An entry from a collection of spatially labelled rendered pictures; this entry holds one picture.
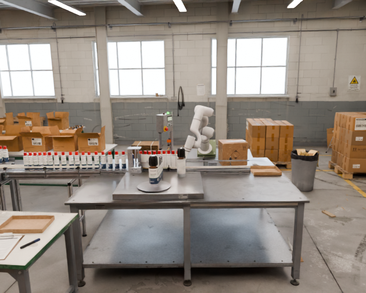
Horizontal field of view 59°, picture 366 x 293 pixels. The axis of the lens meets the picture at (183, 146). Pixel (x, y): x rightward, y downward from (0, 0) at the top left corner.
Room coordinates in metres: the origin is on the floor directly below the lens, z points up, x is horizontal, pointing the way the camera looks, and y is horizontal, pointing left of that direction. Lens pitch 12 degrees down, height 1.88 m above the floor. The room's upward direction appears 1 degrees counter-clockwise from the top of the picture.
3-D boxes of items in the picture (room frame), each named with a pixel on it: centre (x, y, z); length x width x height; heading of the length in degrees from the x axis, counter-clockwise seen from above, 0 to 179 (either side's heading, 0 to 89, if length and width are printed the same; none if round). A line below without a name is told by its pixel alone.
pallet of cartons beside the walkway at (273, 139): (6.98, -1.86, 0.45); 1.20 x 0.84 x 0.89; 175
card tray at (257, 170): (3.45, -0.90, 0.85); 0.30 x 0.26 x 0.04; 89
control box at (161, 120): (3.54, 0.20, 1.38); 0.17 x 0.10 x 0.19; 144
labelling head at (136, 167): (3.37, 0.52, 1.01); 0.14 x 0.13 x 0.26; 89
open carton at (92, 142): (4.87, 1.39, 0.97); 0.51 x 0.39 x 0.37; 179
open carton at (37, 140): (4.92, 2.25, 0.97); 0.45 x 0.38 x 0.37; 177
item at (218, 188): (3.36, -0.03, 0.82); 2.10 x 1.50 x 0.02; 89
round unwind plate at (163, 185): (2.86, 0.27, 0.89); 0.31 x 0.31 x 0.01
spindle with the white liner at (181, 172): (3.18, 0.02, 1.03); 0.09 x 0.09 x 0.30
